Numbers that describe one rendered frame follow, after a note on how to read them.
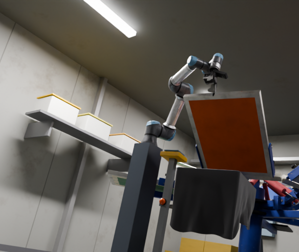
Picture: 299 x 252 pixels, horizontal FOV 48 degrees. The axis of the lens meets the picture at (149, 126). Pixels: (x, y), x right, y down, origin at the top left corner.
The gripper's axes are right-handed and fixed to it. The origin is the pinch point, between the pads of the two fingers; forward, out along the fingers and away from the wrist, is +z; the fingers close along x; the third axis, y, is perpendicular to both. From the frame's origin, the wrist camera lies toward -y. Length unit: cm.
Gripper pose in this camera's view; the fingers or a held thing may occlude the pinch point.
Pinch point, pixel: (211, 88)
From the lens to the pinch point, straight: 239.5
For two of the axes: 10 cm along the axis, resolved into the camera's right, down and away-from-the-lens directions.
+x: -3.9, -6.4, -6.6
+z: -3.2, 7.7, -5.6
